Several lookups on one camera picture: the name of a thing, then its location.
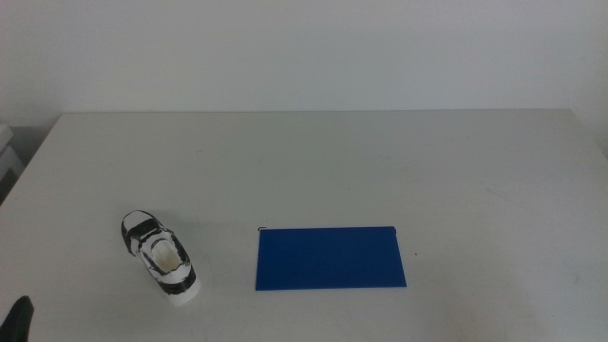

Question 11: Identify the white and black shoe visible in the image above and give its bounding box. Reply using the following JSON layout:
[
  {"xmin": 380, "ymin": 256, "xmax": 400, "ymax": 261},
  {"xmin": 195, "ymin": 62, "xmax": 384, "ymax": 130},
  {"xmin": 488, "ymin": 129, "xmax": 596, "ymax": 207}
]
[{"xmin": 120, "ymin": 209, "xmax": 202, "ymax": 307}]

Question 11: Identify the blue rectangular mat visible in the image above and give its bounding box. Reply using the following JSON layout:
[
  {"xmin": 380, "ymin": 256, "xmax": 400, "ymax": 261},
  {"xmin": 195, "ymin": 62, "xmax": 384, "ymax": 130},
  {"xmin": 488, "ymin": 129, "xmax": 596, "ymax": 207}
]
[{"xmin": 255, "ymin": 225, "xmax": 409, "ymax": 292}]

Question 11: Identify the white furniture beside table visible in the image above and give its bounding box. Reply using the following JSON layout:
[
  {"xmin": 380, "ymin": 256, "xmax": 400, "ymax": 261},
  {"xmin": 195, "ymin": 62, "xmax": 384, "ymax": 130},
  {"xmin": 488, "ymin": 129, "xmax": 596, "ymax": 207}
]
[{"xmin": 0, "ymin": 123, "xmax": 26, "ymax": 181}]

